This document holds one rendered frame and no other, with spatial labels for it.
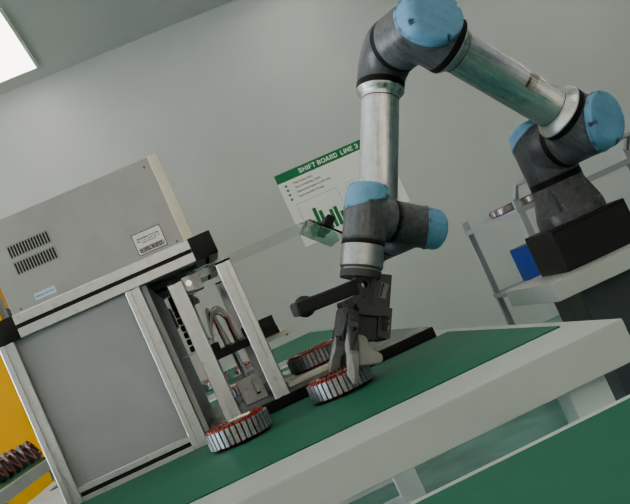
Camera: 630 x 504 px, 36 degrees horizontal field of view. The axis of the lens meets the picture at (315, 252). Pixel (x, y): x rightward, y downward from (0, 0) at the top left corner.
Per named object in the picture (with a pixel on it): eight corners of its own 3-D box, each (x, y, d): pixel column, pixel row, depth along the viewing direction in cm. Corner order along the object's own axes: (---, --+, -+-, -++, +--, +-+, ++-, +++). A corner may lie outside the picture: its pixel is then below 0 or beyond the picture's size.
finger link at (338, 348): (359, 389, 170) (371, 345, 166) (326, 386, 169) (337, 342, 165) (356, 379, 173) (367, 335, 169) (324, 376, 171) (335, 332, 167)
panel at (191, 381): (212, 406, 246) (164, 299, 247) (210, 430, 180) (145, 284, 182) (208, 408, 246) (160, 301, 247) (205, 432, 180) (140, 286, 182)
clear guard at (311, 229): (332, 246, 220) (321, 222, 220) (346, 234, 196) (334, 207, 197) (201, 305, 216) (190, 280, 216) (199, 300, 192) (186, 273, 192)
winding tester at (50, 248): (200, 261, 239) (166, 186, 240) (196, 243, 196) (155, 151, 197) (52, 326, 234) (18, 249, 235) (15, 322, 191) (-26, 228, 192)
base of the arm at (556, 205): (588, 209, 217) (570, 169, 217) (618, 199, 202) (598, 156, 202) (530, 236, 214) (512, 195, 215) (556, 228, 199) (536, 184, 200)
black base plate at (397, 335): (381, 338, 251) (377, 330, 251) (437, 336, 187) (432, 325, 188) (215, 415, 245) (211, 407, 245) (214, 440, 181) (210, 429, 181)
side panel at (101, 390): (209, 442, 182) (140, 287, 183) (209, 444, 179) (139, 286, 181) (71, 507, 178) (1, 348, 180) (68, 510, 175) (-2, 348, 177)
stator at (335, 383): (364, 378, 169) (355, 359, 169) (383, 377, 158) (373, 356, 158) (307, 406, 166) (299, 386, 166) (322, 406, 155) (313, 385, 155)
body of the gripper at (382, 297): (390, 343, 161) (395, 271, 163) (340, 337, 159) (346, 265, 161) (377, 345, 168) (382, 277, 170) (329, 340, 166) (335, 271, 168)
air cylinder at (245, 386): (266, 393, 206) (256, 370, 207) (268, 395, 199) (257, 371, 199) (245, 403, 206) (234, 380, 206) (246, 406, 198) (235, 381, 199)
